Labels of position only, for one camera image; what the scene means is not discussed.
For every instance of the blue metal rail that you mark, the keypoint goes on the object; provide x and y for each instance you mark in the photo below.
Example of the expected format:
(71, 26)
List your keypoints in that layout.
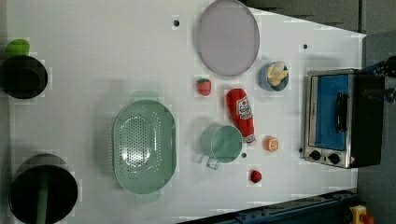
(329, 208)

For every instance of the blue bowl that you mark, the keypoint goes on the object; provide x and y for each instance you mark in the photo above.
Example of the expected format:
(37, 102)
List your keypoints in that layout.
(264, 81)

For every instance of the green metal mug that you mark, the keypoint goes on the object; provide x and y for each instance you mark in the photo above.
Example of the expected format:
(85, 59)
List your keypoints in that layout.
(221, 144)

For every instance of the black robot base lower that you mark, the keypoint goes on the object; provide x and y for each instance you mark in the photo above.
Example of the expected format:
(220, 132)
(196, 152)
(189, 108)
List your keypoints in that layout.
(44, 191)

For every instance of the red plush ketchup bottle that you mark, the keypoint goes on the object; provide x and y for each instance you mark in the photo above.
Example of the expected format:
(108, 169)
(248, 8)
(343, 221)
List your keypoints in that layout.
(241, 112)

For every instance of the yellow plush chips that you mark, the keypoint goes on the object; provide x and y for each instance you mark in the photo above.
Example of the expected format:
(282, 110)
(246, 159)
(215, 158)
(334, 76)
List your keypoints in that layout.
(276, 73)

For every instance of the green plush toy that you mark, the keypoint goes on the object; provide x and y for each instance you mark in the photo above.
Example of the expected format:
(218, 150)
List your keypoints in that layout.
(18, 47)

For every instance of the black toaster oven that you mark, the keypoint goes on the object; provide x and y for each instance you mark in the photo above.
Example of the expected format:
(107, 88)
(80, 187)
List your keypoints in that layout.
(344, 118)

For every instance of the yellow red clamp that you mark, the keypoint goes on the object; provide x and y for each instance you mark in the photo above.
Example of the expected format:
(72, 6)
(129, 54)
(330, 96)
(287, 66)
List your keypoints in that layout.
(360, 216)

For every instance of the plush strawberry with green top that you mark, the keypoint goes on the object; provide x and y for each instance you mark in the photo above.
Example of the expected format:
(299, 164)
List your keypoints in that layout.
(204, 86)

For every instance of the green oval strainer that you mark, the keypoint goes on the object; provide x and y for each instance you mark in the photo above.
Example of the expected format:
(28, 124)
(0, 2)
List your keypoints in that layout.
(144, 143)

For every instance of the plush orange slice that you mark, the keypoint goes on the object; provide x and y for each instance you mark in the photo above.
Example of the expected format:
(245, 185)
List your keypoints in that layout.
(271, 144)

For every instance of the grey round plate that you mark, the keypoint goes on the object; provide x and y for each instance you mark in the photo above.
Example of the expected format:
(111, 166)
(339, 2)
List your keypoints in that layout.
(228, 38)

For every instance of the small red plush berry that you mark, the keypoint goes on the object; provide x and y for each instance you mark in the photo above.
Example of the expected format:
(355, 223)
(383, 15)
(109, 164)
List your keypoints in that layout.
(255, 176)

